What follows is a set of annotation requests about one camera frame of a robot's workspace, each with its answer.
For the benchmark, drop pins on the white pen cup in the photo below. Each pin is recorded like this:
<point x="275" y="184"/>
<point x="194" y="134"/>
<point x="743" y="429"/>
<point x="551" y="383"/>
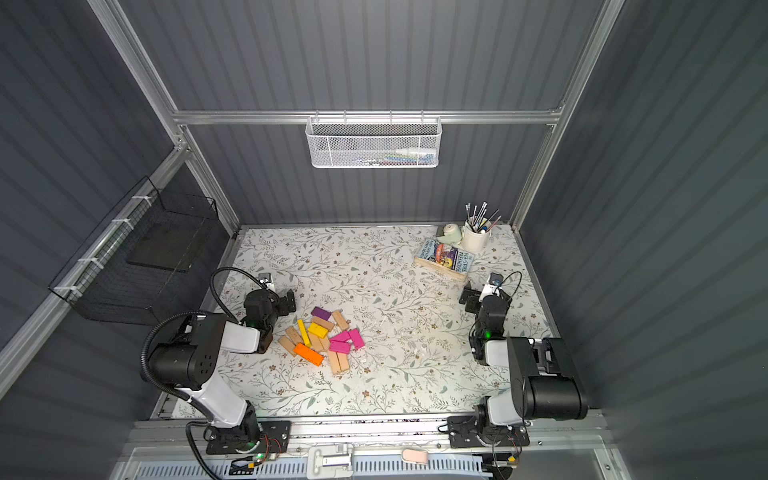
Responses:
<point x="473" y="242"/>

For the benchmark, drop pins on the magenta block right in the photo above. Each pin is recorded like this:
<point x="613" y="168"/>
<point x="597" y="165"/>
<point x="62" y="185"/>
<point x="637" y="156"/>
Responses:
<point x="356" y="339"/>

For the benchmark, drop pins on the magenta block upper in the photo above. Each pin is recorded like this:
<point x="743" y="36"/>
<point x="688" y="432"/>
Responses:
<point x="342" y="337"/>

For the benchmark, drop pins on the magenta block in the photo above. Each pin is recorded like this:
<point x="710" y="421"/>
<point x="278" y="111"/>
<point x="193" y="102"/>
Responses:
<point x="340" y="347"/>
<point x="342" y="337"/>
<point x="356" y="339"/>

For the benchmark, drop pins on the pink eraser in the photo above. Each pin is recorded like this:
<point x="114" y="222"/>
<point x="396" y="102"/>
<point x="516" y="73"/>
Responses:
<point x="415" y="456"/>

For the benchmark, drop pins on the natural wood block by purple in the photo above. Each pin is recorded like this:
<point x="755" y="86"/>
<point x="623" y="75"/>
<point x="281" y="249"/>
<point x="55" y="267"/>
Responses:
<point x="329" y="326"/>

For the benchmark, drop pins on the white tape roll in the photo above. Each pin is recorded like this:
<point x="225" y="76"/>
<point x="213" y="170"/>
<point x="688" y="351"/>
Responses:
<point x="449" y="234"/>

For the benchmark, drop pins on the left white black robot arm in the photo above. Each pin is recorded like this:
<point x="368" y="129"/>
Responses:
<point x="179" y="357"/>

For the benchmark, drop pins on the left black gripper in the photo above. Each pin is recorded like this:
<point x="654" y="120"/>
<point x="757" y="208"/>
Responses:
<point x="284" y="302"/>

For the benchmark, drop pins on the orange block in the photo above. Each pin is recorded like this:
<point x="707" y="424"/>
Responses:
<point x="308" y="354"/>

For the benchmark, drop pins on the black wire side basket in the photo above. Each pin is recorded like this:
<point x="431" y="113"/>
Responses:
<point x="155" y="262"/>

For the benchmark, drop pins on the natural wood block pair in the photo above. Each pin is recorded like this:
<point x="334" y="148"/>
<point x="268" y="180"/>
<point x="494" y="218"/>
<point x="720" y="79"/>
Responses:
<point x="339" y="362"/>

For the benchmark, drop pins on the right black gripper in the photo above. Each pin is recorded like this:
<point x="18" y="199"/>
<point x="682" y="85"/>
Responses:
<point x="474" y="298"/>

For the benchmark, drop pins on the magenta block lower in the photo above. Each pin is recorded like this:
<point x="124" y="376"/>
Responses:
<point x="340" y="347"/>

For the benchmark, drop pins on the white wire wall basket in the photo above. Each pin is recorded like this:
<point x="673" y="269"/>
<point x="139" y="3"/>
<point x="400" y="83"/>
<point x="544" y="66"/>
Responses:
<point x="389" y="144"/>

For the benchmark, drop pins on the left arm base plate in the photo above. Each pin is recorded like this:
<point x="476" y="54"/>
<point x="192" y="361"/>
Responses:
<point x="267" y="438"/>

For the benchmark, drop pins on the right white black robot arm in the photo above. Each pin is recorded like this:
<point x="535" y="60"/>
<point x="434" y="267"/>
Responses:
<point x="543" y="381"/>

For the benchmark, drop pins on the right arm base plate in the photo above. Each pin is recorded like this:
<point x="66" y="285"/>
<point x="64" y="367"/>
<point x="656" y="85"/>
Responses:
<point x="466" y="432"/>

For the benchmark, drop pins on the natural wood block long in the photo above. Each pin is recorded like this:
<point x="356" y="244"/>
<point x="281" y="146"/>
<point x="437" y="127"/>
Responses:
<point x="340" y="320"/>

